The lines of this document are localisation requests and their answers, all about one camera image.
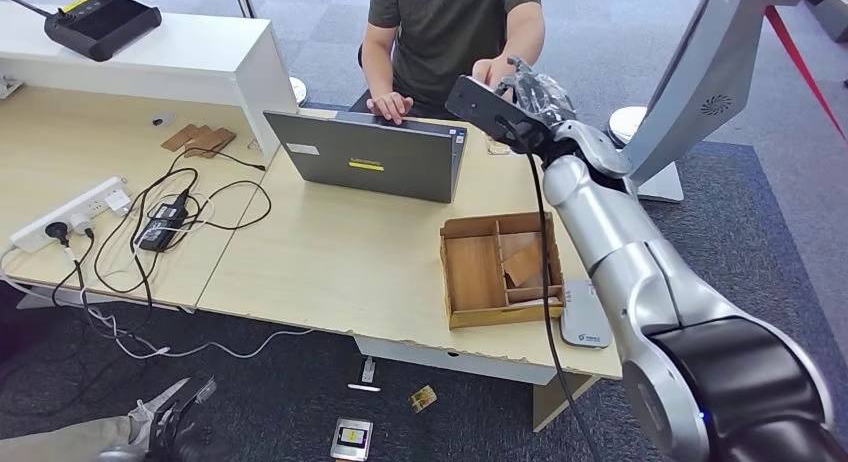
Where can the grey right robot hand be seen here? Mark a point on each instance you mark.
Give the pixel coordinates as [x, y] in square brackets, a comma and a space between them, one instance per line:
[540, 94]

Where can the person's right hand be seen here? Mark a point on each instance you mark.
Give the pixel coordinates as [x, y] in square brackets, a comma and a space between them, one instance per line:
[391, 106]

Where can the person's left hand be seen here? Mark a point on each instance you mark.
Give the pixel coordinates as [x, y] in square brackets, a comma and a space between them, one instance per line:
[490, 71]

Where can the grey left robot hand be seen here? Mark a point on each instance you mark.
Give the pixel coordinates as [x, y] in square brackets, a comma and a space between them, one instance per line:
[172, 432]

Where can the wooden organizer box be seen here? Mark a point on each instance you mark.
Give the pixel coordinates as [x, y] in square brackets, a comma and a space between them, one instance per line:
[470, 273]

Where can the person's left forearm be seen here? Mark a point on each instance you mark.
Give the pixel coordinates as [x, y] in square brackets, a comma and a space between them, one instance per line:
[523, 38]

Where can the person's right forearm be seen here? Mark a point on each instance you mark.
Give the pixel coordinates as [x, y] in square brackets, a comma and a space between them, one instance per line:
[376, 68]

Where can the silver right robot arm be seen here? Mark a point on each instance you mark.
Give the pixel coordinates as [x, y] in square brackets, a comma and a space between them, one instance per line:
[629, 247]

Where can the person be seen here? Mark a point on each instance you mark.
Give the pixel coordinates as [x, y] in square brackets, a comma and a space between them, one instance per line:
[444, 35]

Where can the person's leg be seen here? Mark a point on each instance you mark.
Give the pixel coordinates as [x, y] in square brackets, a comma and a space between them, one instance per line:
[66, 439]

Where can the thin wooden card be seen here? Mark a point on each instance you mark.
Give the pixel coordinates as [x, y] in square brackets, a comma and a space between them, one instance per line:
[176, 137]
[203, 142]
[222, 140]

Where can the pale card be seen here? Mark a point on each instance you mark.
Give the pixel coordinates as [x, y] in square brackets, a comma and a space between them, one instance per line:
[536, 303]

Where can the grey card reader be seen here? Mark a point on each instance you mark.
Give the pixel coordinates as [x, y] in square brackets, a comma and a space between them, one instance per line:
[586, 320]

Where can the grey laptop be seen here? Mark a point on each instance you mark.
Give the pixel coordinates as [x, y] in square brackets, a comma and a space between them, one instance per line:
[371, 158]

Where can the white round stanchion base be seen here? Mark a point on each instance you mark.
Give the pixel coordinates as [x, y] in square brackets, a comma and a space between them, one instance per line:
[626, 124]

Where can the white kiosk stand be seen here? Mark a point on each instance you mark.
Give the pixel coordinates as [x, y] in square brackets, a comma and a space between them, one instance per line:
[702, 81]

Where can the silver device with screen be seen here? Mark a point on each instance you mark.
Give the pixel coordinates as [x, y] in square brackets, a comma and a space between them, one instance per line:
[351, 439]

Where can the metal stanchion with white base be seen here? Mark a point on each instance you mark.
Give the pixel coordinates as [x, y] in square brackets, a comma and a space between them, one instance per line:
[245, 0]

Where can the black power adapter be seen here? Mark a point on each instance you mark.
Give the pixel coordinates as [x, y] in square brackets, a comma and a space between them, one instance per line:
[161, 226]

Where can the white plug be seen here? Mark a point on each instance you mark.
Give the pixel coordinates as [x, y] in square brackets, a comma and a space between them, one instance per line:
[82, 224]

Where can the small grey desk grommet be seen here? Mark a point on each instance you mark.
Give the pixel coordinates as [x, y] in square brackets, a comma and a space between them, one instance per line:
[162, 120]

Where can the white counter riser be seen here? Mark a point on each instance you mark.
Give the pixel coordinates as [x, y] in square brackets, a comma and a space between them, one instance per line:
[166, 51]

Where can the white charger block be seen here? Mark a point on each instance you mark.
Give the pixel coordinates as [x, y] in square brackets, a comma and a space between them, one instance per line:
[117, 198]

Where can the dark grey floor rug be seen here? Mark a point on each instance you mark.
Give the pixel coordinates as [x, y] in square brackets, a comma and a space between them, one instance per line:
[729, 247]

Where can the white power strip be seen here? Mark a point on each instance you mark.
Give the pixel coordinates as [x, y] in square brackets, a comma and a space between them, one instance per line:
[70, 211]

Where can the small wooden tag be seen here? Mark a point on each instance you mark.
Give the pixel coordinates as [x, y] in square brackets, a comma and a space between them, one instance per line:
[422, 398]

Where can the white desk crossbar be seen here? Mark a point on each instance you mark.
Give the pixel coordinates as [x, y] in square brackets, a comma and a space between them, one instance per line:
[457, 363]

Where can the black remote controller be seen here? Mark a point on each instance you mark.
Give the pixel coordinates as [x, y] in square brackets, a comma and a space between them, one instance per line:
[102, 25]

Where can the wooden desk leg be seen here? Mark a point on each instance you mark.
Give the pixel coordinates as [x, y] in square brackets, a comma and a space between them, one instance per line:
[560, 402]

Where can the white clip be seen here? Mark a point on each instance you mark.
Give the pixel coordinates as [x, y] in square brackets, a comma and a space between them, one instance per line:
[9, 86]

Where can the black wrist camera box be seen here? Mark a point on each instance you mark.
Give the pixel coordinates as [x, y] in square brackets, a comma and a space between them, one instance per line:
[484, 108]

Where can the white and black bracket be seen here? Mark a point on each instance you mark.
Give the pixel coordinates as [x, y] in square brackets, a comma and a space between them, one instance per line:
[366, 371]

